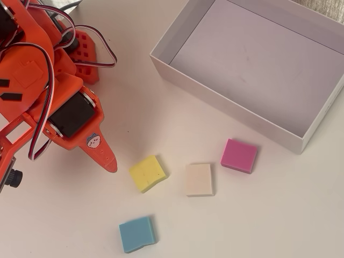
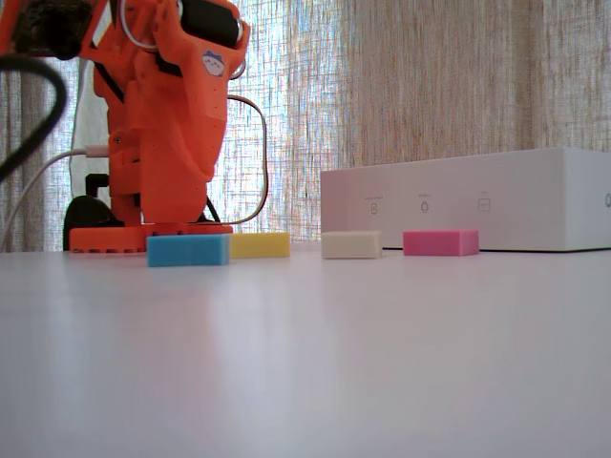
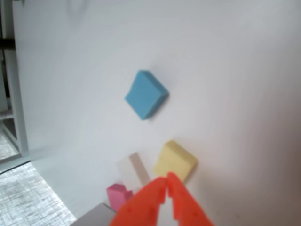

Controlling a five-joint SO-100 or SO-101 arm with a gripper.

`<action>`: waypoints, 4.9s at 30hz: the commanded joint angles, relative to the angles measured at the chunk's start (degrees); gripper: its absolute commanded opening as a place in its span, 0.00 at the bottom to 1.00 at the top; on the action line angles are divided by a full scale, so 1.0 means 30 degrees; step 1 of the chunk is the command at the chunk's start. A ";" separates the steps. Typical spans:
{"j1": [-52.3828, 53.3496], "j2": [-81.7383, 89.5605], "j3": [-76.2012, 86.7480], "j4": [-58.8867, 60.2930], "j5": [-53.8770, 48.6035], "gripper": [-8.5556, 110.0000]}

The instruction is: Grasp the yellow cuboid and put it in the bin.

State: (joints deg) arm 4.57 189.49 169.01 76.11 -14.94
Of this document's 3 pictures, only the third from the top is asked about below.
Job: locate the pink foam cuboid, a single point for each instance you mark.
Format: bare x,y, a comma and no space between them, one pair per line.
117,195

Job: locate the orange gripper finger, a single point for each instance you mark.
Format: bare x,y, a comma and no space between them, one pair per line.
138,207
185,204

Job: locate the black horizontal bar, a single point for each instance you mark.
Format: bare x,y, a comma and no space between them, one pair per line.
7,44

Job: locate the white window frame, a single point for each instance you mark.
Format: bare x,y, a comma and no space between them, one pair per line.
21,117

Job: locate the white box bin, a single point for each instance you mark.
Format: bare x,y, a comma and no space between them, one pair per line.
98,216

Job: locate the cream white foam cuboid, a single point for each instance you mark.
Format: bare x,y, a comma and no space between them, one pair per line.
138,167

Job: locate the blue foam cuboid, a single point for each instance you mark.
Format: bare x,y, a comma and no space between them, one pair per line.
144,96

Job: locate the yellow foam cuboid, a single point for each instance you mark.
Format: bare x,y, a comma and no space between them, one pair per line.
174,160

